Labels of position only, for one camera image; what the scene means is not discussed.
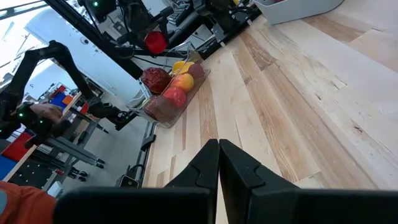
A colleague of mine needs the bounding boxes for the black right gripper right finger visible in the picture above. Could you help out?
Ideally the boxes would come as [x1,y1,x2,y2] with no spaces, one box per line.
[219,139,398,224]

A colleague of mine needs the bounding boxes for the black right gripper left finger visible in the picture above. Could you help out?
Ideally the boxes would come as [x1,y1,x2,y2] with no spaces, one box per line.
[54,139,220,224]

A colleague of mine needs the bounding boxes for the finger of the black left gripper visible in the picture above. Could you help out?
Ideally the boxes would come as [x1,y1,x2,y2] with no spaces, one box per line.
[126,26,147,47]
[160,14,170,44]

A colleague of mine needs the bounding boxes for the red apple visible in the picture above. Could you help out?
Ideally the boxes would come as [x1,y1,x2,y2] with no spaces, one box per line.
[144,30,168,55]

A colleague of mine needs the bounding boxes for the yellow orange fruit half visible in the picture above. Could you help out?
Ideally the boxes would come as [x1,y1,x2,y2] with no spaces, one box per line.
[172,60,195,75]

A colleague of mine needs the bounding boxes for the dark red crinkled fruit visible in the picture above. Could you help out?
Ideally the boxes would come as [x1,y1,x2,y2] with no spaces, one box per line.
[140,67,172,95]

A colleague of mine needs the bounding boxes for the small red pomegranate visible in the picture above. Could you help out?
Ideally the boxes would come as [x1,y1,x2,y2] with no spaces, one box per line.
[187,63,206,80]

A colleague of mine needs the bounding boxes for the orange yellow mango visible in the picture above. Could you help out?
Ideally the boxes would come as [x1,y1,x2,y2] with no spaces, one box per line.
[170,73,195,93]

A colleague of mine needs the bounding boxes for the dark brown crinkled fruit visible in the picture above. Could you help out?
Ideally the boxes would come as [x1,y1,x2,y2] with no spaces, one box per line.
[142,95,178,123]

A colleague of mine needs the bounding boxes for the grey plastic bin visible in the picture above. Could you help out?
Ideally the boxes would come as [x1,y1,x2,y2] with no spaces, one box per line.
[253,0,345,26]

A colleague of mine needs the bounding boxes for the clear plastic tray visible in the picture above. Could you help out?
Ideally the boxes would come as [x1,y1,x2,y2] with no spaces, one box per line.
[126,42,211,129]

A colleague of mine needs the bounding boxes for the person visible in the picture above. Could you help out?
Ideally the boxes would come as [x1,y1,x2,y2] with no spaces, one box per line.
[0,180,57,224]

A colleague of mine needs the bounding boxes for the person's hand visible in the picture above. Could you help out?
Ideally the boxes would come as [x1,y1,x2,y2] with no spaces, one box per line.
[29,103,65,125]

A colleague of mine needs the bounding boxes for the red panel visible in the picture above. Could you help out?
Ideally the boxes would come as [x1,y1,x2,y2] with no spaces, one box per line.
[1,130,35,162]

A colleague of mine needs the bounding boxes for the black cart frame casters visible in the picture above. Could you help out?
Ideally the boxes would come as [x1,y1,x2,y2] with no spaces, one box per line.
[43,136,106,183]

